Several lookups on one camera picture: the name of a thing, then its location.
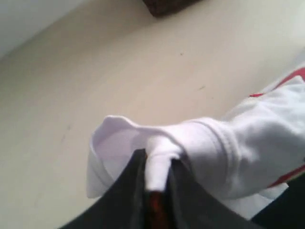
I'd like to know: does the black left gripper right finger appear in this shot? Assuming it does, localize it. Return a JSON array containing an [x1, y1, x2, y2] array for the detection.
[[167, 160, 261, 229]]

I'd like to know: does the brown wicker laundry basket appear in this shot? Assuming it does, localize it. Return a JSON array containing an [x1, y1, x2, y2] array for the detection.
[[143, 0, 198, 18]]

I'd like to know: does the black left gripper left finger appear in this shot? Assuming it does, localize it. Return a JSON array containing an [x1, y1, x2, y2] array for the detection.
[[62, 149, 149, 229]]

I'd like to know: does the white shirt with red lettering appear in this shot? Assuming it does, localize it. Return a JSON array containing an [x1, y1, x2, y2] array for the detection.
[[87, 67, 305, 219]]

